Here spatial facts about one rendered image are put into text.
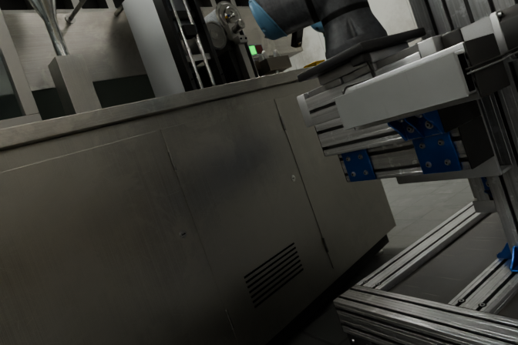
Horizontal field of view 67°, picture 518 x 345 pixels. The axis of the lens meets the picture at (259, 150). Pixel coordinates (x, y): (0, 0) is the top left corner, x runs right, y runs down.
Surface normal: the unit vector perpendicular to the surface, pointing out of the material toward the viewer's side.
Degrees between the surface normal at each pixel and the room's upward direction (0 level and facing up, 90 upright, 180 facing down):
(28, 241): 90
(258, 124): 90
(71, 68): 90
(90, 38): 90
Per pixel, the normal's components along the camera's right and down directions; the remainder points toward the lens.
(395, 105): -0.80, 0.30
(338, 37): -0.72, -0.04
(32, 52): 0.66, -0.20
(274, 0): -0.31, 0.03
